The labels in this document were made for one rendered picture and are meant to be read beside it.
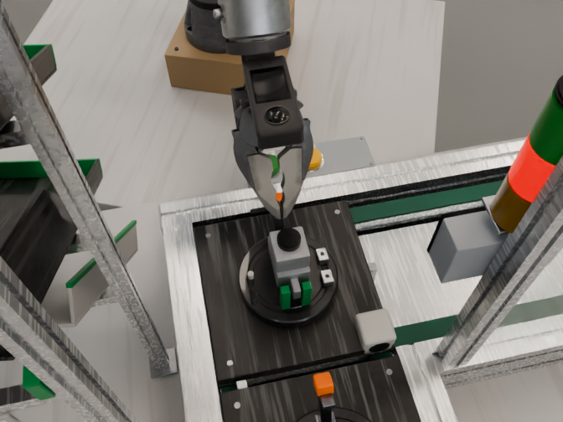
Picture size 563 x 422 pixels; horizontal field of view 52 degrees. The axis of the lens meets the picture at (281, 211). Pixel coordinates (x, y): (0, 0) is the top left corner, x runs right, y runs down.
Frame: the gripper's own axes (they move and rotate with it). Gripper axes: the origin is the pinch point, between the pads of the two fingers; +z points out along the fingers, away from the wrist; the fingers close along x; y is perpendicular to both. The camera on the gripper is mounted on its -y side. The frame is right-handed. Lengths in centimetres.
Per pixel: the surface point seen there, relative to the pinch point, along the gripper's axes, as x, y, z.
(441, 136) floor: -82, 142, 45
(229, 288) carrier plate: 7.7, 8.3, 14.3
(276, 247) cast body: 1.1, 1.1, 5.3
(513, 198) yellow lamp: -17.7, -20.3, -6.7
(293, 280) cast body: -0.5, 0.7, 10.3
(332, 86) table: -20, 54, -1
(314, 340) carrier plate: -2.3, 0.0, 19.6
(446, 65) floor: -98, 174, 26
